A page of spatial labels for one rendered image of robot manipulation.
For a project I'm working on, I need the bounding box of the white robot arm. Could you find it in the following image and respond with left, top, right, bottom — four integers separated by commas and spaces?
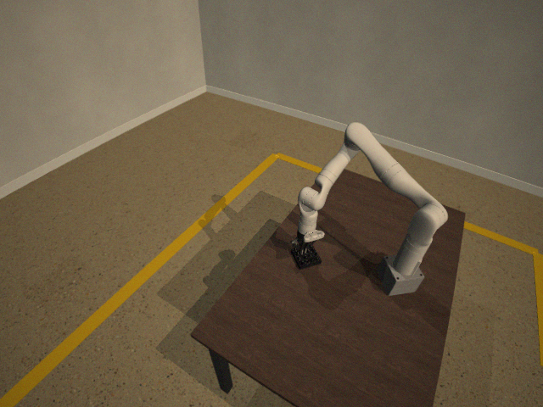
298, 122, 448, 276

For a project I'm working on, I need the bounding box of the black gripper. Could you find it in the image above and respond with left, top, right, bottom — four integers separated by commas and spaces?
291, 231, 315, 254

